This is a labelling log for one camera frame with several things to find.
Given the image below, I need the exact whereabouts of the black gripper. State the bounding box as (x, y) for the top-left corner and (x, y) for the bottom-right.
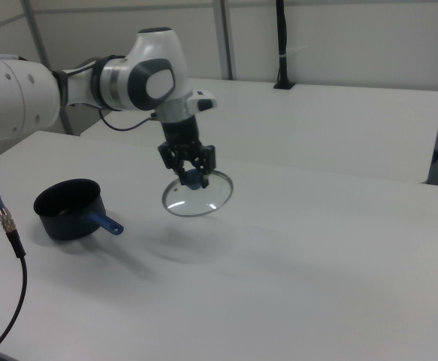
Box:
(157, 115), (218, 190)

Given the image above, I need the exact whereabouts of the glass lid with blue knob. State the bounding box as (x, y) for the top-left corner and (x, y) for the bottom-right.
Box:
(162, 168), (234, 218)

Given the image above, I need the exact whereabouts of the white table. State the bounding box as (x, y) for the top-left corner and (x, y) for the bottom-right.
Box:
(80, 77), (438, 184)

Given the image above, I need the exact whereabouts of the black pole with clamp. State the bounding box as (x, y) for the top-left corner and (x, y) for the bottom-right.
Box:
(273, 0), (298, 90)

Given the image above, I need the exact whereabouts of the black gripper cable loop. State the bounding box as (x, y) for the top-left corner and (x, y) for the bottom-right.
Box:
(98, 107), (158, 132)

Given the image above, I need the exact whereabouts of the dark saucepan with blue handle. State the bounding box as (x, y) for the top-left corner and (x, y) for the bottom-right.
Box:
(33, 178), (125, 241)

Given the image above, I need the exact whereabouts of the black cable with metal connector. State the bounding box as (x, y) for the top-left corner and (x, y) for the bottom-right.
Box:
(0, 135), (29, 361)

